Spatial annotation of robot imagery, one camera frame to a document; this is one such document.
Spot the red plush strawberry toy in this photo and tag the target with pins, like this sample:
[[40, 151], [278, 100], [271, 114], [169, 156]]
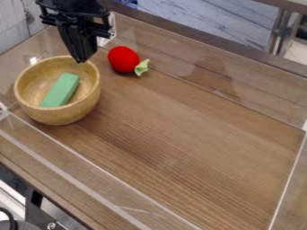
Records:
[[125, 61]]

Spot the brown wooden bowl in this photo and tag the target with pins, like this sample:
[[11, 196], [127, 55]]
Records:
[[35, 81]]

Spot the green rectangular block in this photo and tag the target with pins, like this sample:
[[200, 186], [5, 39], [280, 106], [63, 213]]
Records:
[[61, 91]]

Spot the metal table leg background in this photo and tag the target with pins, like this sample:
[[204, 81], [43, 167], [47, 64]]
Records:
[[283, 32]]

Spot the black table leg bracket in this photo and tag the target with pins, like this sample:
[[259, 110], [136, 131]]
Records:
[[36, 216]]

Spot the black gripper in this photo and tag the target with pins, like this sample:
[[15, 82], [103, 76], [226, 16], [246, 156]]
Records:
[[84, 13]]

